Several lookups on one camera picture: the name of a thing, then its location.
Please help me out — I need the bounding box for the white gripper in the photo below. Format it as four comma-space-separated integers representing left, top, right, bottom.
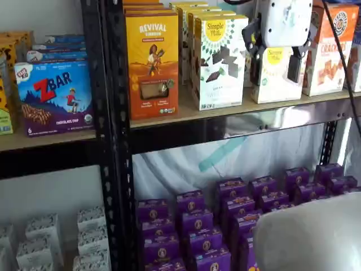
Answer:
241, 0, 314, 86

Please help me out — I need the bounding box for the small white yellow-label box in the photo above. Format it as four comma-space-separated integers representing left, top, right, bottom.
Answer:
250, 46, 307, 104
242, 50, 254, 88

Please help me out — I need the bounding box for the tall white mint cookie box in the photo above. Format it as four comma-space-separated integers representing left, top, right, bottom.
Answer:
177, 6, 223, 86
169, 1, 209, 10
187, 10, 237, 94
193, 14, 249, 112

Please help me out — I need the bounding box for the orange white crackers box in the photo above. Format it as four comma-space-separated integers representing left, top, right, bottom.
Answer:
301, 2, 360, 97

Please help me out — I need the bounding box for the wooden shelf board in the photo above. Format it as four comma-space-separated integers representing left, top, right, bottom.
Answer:
0, 127, 97, 152
129, 83, 361, 130

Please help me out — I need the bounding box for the black metal shelf beam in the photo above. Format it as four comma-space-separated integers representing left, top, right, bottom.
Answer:
130, 97, 361, 155
0, 138, 103, 181

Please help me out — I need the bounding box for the purple snack box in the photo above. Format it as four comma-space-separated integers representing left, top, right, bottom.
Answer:
232, 211, 263, 241
187, 226, 224, 255
258, 191, 290, 212
239, 233, 259, 271
136, 198, 170, 224
221, 195, 257, 221
248, 176, 279, 199
175, 190, 207, 216
294, 182, 327, 203
328, 176, 359, 196
143, 232, 181, 265
314, 163, 345, 185
144, 257, 187, 271
284, 167, 311, 190
268, 202, 296, 215
139, 217, 176, 241
193, 246, 232, 271
179, 209, 215, 235
215, 177, 248, 199

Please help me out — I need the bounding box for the blue purple ZBar box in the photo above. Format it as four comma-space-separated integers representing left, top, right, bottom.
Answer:
31, 42, 87, 53
44, 34, 86, 45
14, 60, 94, 138
26, 50, 88, 63

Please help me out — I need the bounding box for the yellow snack box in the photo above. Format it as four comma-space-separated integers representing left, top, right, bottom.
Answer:
0, 76, 15, 136
0, 30, 36, 62
0, 41, 18, 85

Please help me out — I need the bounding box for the teal tape strip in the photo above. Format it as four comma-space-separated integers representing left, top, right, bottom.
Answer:
198, 136, 249, 173

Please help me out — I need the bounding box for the white patterned carton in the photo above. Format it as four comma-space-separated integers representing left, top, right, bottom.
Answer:
15, 236, 55, 266
77, 225, 110, 255
16, 263, 54, 271
77, 206, 107, 233
0, 224, 18, 271
24, 213, 65, 268
72, 249, 111, 271

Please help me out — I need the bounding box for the black cable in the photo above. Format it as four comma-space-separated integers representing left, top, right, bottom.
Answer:
321, 0, 361, 137

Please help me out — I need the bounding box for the thin black rack post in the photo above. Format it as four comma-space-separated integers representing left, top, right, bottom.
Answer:
319, 120, 338, 167

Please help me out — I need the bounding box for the black metal rack post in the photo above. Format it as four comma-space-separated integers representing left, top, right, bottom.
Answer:
103, 0, 139, 271
80, 0, 119, 271

